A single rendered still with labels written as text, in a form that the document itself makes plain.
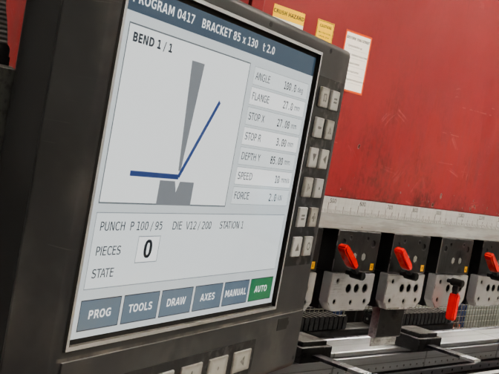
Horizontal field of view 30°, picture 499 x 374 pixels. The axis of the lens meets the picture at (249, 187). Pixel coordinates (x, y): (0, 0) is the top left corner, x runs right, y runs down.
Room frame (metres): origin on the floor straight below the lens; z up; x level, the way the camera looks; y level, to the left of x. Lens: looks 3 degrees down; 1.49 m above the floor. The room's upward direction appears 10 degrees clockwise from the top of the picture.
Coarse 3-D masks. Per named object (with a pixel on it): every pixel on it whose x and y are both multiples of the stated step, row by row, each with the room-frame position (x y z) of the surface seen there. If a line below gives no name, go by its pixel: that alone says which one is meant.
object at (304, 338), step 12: (300, 336) 2.23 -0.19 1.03; (312, 336) 2.25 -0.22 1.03; (300, 348) 2.16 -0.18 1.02; (312, 348) 2.18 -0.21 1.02; (324, 348) 2.22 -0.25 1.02; (300, 360) 2.15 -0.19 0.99; (312, 360) 2.19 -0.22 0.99; (324, 360) 2.16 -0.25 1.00; (336, 360) 2.17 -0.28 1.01; (360, 372) 2.10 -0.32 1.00
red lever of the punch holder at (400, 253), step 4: (396, 248) 1.94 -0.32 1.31; (400, 248) 1.94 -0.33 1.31; (396, 252) 1.94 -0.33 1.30; (400, 252) 1.93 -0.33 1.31; (404, 252) 1.93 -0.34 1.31; (396, 256) 1.95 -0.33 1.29; (400, 256) 1.94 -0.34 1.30; (404, 256) 1.94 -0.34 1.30; (400, 260) 1.95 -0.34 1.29; (404, 260) 1.94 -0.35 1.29; (408, 260) 1.95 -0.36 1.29; (400, 264) 1.96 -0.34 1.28; (404, 264) 1.95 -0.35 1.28; (408, 264) 1.95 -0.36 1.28; (404, 268) 1.96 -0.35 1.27; (408, 268) 1.96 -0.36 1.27; (400, 272) 2.00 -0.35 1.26; (404, 272) 1.99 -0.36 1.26; (408, 272) 1.97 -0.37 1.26; (412, 272) 1.98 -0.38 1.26; (404, 276) 1.99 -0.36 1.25; (408, 276) 1.98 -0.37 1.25; (412, 276) 1.97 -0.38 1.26; (416, 276) 1.98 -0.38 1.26; (416, 280) 1.98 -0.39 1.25
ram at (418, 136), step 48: (288, 0) 1.62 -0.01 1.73; (336, 0) 1.72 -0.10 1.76; (384, 0) 1.83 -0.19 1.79; (432, 0) 1.95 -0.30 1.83; (480, 0) 2.10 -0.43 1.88; (384, 48) 1.85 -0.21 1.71; (432, 48) 1.98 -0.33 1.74; (480, 48) 2.13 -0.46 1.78; (384, 96) 1.87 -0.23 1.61; (432, 96) 2.01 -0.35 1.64; (480, 96) 2.16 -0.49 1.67; (336, 144) 1.78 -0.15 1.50; (384, 144) 1.90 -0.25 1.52; (432, 144) 2.03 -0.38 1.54; (480, 144) 2.19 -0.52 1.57; (336, 192) 1.80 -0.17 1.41; (384, 192) 1.92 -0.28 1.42; (432, 192) 2.06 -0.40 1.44; (480, 192) 2.23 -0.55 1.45
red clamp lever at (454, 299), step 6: (450, 282) 2.14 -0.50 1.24; (456, 282) 2.13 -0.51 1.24; (462, 282) 2.13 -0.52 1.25; (456, 288) 2.14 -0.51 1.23; (450, 294) 2.14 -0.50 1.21; (456, 294) 2.14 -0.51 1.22; (450, 300) 2.14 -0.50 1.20; (456, 300) 2.13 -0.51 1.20; (450, 306) 2.14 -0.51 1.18; (456, 306) 2.13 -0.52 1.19; (450, 312) 2.13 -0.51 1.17; (456, 312) 2.14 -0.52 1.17; (450, 318) 2.13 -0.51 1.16
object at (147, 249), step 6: (138, 240) 0.71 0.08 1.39; (144, 240) 0.72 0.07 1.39; (150, 240) 0.72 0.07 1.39; (156, 240) 0.73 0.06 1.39; (138, 246) 0.71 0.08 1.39; (144, 246) 0.72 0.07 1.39; (150, 246) 0.73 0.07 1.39; (156, 246) 0.73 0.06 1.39; (138, 252) 0.71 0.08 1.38; (144, 252) 0.72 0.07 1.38; (150, 252) 0.73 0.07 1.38; (156, 252) 0.74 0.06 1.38; (138, 258) 0.71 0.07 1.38; (144, 258) 0.72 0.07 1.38; (150, 258) 0.73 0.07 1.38; (156, 258) 0.74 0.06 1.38
